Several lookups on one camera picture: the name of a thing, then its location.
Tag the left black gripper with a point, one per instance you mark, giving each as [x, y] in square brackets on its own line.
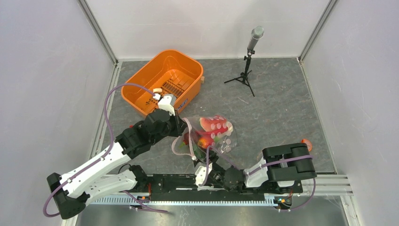
[180, 125]

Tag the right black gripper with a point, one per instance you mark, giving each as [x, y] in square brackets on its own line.
[213, 163]

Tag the red toy tomato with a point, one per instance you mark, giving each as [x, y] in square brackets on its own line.
[187, 139]

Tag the clear polka dot zip bag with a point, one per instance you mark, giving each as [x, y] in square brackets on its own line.
[193, 121]

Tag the green toy bok choy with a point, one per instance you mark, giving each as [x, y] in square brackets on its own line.
[223, 143]

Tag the red toy strawberry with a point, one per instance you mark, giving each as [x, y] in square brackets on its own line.
[205, 142]

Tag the red toy chili pepper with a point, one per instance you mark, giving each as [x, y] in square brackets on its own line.
[211, 134]

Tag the orange plastic basket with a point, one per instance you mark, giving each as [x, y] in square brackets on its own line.
[171, 70]

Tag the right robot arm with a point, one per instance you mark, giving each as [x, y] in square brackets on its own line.
[280, 166]

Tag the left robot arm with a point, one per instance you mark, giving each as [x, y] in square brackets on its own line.
[70, 191]

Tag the black tripod stand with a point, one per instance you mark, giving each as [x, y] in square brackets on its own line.
[243, 78]

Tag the silver microphone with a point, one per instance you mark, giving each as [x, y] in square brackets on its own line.
[256, 34]

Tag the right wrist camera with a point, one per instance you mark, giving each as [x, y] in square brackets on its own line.
[201, 172]

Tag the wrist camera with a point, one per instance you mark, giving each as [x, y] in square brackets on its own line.
[201, 172]
[167, 103]

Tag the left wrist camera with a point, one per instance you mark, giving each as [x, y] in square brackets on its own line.
[167, 103]

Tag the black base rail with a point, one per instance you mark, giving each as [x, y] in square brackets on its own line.
[182, 187]

